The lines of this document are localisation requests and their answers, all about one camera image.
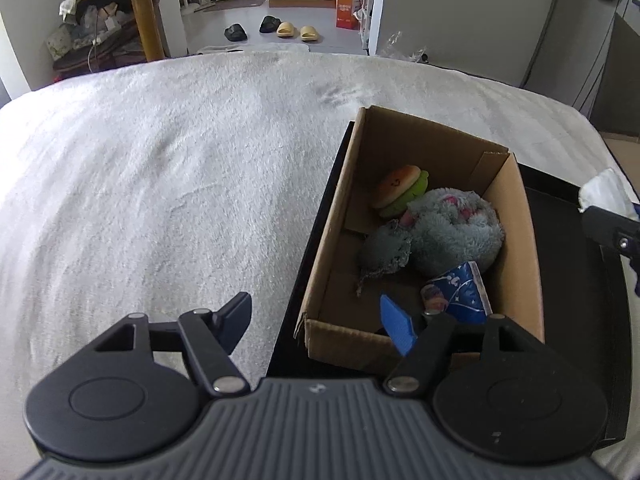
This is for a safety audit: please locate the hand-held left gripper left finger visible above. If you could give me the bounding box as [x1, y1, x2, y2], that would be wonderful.
[92, 291, 252, 396]

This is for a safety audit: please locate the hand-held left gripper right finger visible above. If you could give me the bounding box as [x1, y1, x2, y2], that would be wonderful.
[380, 294, 543, 395]

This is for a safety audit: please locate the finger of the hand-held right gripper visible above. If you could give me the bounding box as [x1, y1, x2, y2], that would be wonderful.
[582, 205, 640, 261]

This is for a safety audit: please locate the white cloth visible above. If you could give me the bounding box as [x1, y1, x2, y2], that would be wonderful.
[578, 167, 637, 217]

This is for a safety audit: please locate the black plastic tray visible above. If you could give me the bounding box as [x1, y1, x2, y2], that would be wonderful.
[265, 120, 628, 448]

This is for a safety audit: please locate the blue tissue packet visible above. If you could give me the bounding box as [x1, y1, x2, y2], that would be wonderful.
[420, 261, 490, 326]

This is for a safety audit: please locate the frayed denim fabric piece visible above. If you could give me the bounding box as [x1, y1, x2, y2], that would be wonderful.
[356, 220, 413, 296]

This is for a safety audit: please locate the brown cardboard box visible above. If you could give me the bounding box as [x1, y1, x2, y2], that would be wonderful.
[294, 106, 546, 376]

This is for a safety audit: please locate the burger plush toy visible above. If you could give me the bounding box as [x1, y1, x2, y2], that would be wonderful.
[371, 165, 430, 218]

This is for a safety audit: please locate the grey fluffy plush toy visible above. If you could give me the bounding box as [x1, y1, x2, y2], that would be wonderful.
[405, 187, 505, 278]

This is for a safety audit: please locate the white fluffy blanket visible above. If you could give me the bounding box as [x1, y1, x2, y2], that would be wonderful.
[0, 50, 640, 480]

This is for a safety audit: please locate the clear plastic bag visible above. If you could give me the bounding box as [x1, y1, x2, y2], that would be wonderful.
[380, 32, 431, 63]

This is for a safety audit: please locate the yellow wooden table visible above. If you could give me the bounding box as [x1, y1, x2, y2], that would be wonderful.
[80, 0, 173, 61]

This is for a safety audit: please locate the pile of household clutter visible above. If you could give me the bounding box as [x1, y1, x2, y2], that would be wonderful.
[47, 0, 138, 73]

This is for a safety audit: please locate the orange carton box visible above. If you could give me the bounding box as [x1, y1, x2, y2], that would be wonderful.
[335, 0, 357, 29]

